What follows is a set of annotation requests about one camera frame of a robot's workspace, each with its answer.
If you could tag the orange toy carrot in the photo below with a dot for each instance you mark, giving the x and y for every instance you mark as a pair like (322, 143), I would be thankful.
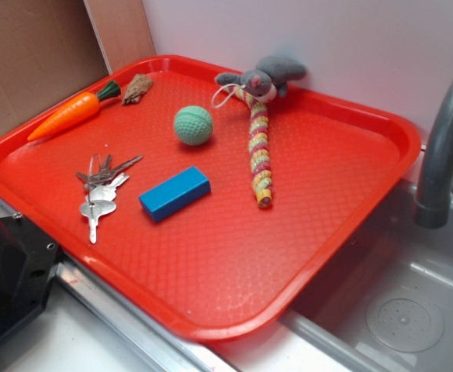
(76, 110)

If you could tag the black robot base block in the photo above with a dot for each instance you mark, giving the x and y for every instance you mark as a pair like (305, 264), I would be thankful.
(28, 263)

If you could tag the red plastic tray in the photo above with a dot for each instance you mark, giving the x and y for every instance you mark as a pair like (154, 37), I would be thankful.
(220, 267)

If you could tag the blue rectangular block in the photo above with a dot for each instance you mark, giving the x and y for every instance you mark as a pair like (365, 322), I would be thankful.
(175, 193)

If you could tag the green dimpled ball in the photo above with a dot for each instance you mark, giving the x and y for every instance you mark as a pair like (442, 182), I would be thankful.
(193, 125)

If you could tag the grey plush mouse toy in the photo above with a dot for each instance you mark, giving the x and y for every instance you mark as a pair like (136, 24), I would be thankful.
(256, 88)

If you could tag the bunch of silver keys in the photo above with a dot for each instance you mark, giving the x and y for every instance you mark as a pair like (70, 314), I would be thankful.
(100, 183)

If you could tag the grey curved faucet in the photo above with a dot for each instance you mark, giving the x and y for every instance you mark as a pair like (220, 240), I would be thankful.
(435, 184)

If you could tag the grey plastic sink basin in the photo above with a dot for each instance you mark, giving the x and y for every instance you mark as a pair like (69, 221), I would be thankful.
(384, 301)

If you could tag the brown cardboard panel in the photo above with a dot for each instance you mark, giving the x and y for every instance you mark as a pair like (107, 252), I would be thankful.
(50, 50)

